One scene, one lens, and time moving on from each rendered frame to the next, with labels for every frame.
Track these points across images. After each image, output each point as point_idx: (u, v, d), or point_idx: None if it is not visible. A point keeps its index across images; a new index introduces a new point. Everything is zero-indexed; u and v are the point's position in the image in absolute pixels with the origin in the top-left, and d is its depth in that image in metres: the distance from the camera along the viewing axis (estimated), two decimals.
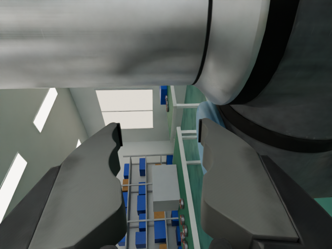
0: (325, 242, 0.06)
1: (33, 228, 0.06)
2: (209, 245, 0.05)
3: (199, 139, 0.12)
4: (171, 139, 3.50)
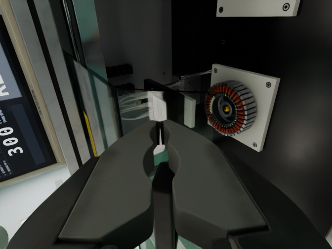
0: (288, 223, 0.06)
1: (68, 213, 0.07)
2: (209, 245, 0.05)
3: (163, 141, 0.12)
4: None
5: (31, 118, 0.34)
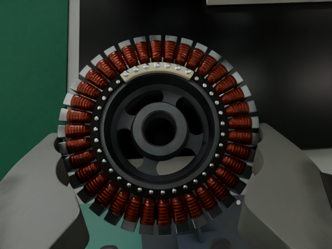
0: None
1: None
2: (209, 245, 0.05)
3: None
4: None
5: None
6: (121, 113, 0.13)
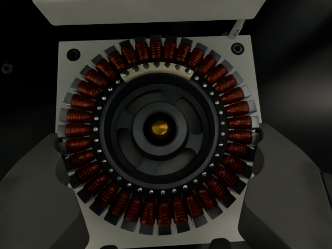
0: None
1: None
2: (209, 245, 0.05)
3: None
4: None
5: None
6: (121, 113, 0.13)
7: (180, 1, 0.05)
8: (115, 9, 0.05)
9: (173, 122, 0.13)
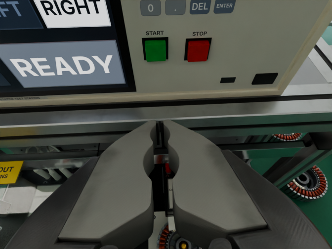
0: (288, 223, 0.06)
1: (68, 213, 0.07)
2: (209, 245, 0.05)
3: (163, 141, 0.12)
4: None
5: None
6: (171, 240, 0.43)
7: None
8: None
9: (187, 243, 0.42)
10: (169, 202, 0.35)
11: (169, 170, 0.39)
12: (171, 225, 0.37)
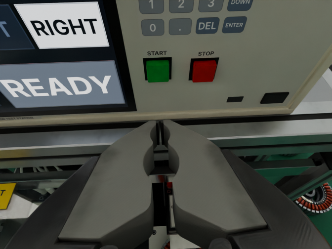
0: (288, 223, 0.06)
1: (68, 213, 0.07)
2: (209, 245, 0.05)
3: (163, 141, 0.12)
4: None
5: None
6: None
7: (191, 248, 0.35)
8: (181, 248, 0.35)
9: None
10: (171, 221, 0.34)
11: (170, 185, 0.38)
12: (173, 243, 0.35)
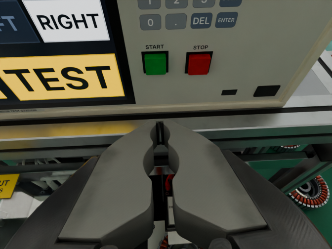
0: (288, 223, 0.06)
1: (68, 213, 0.07)
2: (209, 245, 0.05)
3: (163, 141, 0.12)
4: None
5: None
6: None
7: (186, 243, 0.40)
8: (178, 243, 0.40)
9: None
10: (169, 219, 0.39)
11: (168, 187, 0.43)
12: (171, 239, 0.40)
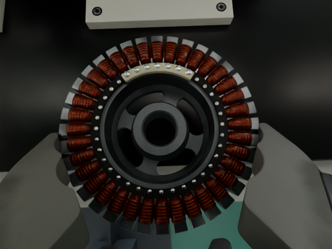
0: None
1: None
2: (209, 245, 0.05)
3: None
4: None
5: None
6: (122, 113, 0.13)
7: None
8: None
9: None
10: None
11: None
12: None
